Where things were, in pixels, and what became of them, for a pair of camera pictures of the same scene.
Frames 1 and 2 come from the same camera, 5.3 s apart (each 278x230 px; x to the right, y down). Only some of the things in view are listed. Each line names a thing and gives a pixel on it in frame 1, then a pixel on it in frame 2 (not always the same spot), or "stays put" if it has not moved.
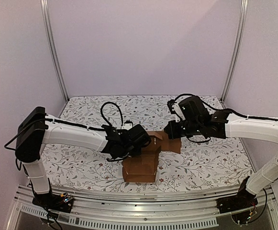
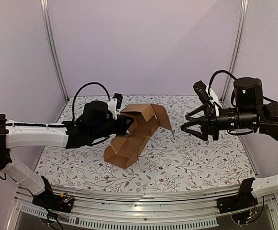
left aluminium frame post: (44, 7) stays put
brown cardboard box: (142, 168) → (126, 149)
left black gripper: (137, 153) → (123, 127)
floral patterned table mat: (218, 162) stays put
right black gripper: (171, 131) → (210, 122)
